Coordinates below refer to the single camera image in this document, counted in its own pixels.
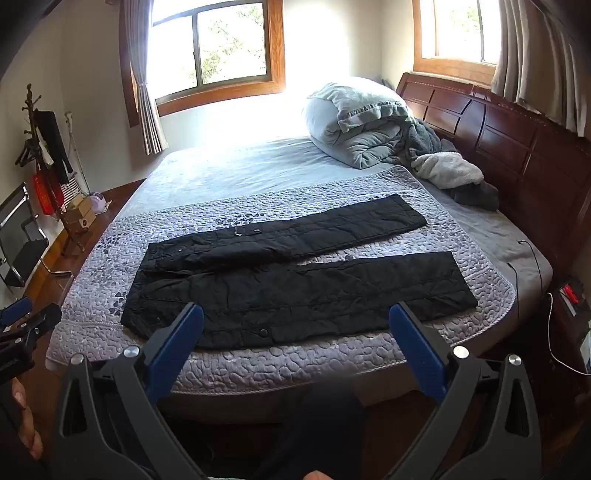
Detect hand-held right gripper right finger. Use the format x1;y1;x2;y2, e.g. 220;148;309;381
385;302;543;480

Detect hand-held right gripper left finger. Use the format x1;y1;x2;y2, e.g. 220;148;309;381
51;302;206;480

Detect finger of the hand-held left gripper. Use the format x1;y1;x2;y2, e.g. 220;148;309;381
0;303;62;345
0;296;34;325

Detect black quilted pants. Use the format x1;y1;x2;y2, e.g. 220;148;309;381
121;194;478;350

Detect person's left hand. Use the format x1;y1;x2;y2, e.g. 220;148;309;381
10;376;44;460

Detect grey quilted bedspread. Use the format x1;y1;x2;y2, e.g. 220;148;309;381
46;165;517;396

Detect cardboard boxes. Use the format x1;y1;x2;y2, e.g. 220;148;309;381
66;194;98;232

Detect red bag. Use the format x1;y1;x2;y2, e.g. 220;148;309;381
31;172;59;216

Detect person's leg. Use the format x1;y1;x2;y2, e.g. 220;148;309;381
256;383;371;480

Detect striped white bag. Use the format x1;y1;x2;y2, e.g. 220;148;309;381
59;178;91;209

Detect black hanging garment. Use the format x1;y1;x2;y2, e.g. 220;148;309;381
36;111;75;186

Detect white fleece garment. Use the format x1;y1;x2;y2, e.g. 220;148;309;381
411;151;485;191

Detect bed with grey sheet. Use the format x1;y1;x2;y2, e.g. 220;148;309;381
99;135;553;320

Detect wooden coat rack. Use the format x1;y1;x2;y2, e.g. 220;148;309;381
15;83;85;256

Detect dark grey fleece blanket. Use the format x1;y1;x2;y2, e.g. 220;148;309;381
398;117;500;212

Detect wooden headboard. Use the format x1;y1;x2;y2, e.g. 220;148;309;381
396;72;591;296

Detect folded light grey duvet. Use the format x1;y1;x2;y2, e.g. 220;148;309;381
302;82;419;169

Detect beige curtain with tieback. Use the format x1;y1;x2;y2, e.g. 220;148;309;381
119;0;168;156

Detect white cable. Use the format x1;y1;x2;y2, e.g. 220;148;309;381
547;292;588;376

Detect black cable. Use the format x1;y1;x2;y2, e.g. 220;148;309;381
506;240;551;320

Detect power strip with red switch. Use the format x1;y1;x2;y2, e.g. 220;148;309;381
558;283;584;318

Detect large wooden frame window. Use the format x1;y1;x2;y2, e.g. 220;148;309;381
117;0;286;117

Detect small wooden frame window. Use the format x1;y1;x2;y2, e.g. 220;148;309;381
412;0;505;87

